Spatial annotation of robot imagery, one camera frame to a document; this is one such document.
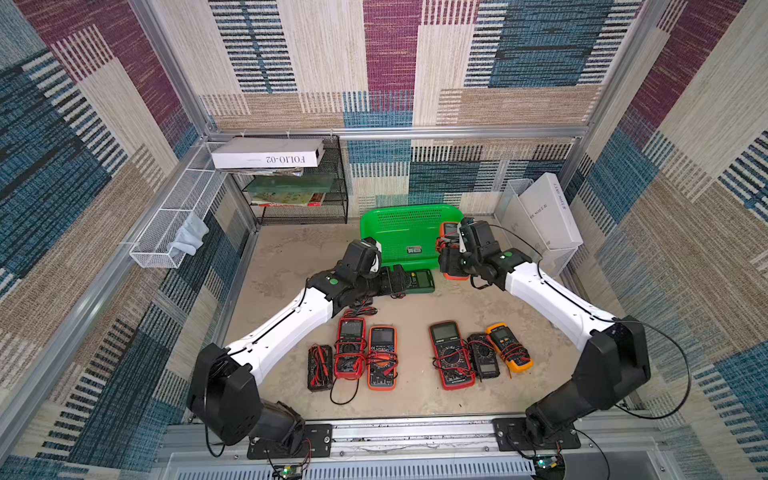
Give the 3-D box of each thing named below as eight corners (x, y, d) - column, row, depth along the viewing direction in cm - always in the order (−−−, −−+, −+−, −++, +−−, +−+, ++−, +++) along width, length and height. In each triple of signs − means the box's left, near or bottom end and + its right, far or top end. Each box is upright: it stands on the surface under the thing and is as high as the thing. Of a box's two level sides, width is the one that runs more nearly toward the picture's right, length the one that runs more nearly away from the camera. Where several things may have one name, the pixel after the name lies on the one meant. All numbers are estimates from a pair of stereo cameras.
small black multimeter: (477, 379, 83) (480, 375, 80) (465, 339, 91) (468, 334, 88) (499, 376, 84) (503, 371, 81) (486, 336, 91) (489, 331, 88)
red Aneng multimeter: (444, 391, 82) (446, 387, 79) (427, 329, 93) (428, 323, 90) (475, 385, 83) (478, 380, 80) (454, 324, 94) (456, 318, 91)
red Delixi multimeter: (334, 379, 84) (331, 372, 80) (340, 326, 94) (337, 317, 90) (365, 379, 84) (364, 372, 80) (367, 326, 94) (366, 317, 90)
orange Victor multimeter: (367, 391, 82) (366, 386, 79) (369, 332, 93) (368, 326, 90) (397, 391, 82) (398, 386, 79) (396, 332, 93) (396, 326, 90)
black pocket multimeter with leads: (309, 392, 82) (305, 388, 79) (311, 350, 90) (307, 344, 86) (332, 389, 82) (330, 385, 79) (332, 347, 90) (330, 342, 87)
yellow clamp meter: (508, 378, 84) (513, 373, 81) (481, 333, 92) (484, 327, 89) (530, 368, 85) (536, 363, 82) (502, 325, 94) (505, 319, 91)
